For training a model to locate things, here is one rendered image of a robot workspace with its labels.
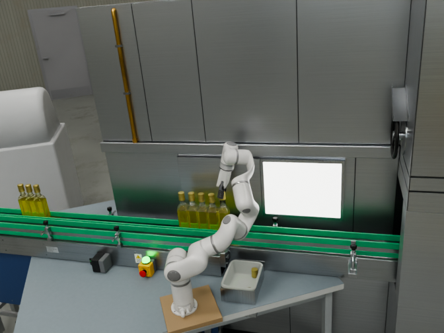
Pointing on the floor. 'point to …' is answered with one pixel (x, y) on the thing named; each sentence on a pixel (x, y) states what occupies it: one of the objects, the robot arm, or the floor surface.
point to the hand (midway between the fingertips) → (221, 193)
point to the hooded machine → (36, 150)
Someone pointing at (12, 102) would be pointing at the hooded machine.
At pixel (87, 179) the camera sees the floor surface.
